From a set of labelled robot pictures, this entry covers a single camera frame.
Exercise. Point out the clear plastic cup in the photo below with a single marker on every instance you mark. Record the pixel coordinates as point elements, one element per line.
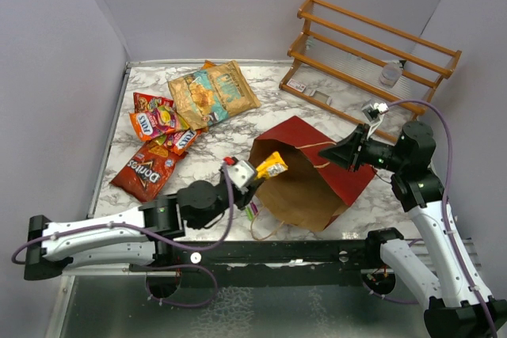
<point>390,74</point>

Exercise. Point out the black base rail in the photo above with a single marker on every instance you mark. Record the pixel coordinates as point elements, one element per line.
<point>296,263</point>

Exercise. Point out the open small cardboard box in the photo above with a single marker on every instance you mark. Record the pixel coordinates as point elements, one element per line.
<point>321,97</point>

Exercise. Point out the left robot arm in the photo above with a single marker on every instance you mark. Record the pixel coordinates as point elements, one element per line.
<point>50,244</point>

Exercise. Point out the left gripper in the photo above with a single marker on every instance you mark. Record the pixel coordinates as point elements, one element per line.
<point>245,193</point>

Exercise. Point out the orange white snack box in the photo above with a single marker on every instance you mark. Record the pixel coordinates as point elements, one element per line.
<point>156,122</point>

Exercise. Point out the red doritos chip bag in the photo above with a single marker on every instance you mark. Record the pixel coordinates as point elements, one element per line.
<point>147,171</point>

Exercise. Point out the wooden shelf rack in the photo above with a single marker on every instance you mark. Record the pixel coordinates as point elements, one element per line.
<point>341,53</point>

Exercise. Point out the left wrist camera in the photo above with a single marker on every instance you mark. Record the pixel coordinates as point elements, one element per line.
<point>240,172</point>

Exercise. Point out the colourful orange candy bag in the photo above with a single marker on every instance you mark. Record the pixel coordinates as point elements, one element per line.
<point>178,142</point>

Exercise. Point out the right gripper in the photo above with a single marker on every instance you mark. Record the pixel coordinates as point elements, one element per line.
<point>347,151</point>

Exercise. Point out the yellow kettle chips bag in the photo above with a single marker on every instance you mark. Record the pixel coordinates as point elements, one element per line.
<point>208,64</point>

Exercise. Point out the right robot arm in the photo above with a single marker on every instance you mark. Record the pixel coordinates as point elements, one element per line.
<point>455,300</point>

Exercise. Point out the red brown paper bag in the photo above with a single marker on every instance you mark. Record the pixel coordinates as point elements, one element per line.
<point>313,192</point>

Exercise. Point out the yellow m&m's packet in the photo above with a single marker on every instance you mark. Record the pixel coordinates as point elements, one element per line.
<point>272,166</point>

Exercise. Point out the red cheez-it snack bag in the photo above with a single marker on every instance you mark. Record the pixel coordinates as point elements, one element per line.
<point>145,102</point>

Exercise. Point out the red white small box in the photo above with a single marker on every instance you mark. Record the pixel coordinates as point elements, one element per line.
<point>296,86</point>

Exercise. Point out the gold foil snack bag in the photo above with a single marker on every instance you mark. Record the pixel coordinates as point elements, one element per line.
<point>209,96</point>

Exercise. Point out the green cap marker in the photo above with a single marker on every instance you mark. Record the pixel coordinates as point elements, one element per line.
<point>249,214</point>

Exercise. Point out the purple cap marker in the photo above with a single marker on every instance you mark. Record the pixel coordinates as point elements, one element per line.
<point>254,209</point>

